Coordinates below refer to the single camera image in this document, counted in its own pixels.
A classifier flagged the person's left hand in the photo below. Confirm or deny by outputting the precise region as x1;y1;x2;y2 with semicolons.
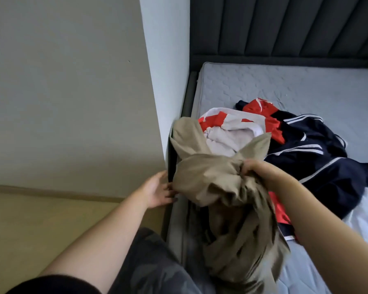
137;170;176;210

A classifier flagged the person's right hand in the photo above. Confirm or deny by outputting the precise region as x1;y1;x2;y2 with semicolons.
240;158;290;195

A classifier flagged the red and navy sports jacket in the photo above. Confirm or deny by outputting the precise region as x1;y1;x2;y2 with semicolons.
199;98;368;244

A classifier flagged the khaki zip jacket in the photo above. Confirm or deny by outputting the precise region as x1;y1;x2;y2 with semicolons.
171;116;291;294

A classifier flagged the grey quilted bed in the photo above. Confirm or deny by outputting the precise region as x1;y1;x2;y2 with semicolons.
162;62;368;294

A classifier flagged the person's right forearm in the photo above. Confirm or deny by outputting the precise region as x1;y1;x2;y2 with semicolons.
269;174;368;294

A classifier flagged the person's left forearm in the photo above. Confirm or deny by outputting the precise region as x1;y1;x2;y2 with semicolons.
40;192;155;294

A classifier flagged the dark grey upholstered headboard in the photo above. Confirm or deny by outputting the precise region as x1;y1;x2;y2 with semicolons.
189;0;368;71

